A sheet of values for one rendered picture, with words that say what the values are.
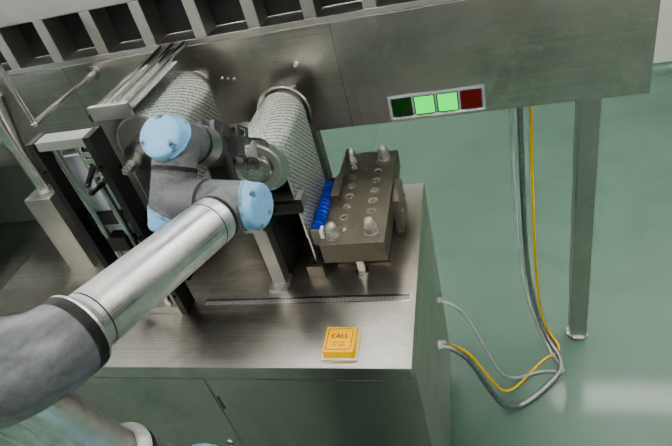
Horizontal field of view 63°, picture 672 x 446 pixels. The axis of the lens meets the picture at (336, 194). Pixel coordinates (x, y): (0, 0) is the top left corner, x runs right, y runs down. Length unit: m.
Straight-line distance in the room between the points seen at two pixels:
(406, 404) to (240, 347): 0.41
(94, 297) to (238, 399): 0.87
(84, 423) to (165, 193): 0.35
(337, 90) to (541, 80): 0.52
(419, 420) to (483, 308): 1.14
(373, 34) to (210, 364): 0.88
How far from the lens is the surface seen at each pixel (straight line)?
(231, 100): 1.58
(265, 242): 1.34
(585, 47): 1.45
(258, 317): 1.40
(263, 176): 1.24
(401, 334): 1.26
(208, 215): 0.79
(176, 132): 0.89
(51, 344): 0.63
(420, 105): 1.47
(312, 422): 1.50
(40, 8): 1.74
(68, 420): 0.84
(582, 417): 2.20
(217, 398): 1.50
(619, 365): 2.34
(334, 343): 1.24
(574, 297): 2.21
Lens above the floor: 1.87
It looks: 35 degrees down
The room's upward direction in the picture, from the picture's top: 16 degrees counter-clockwise
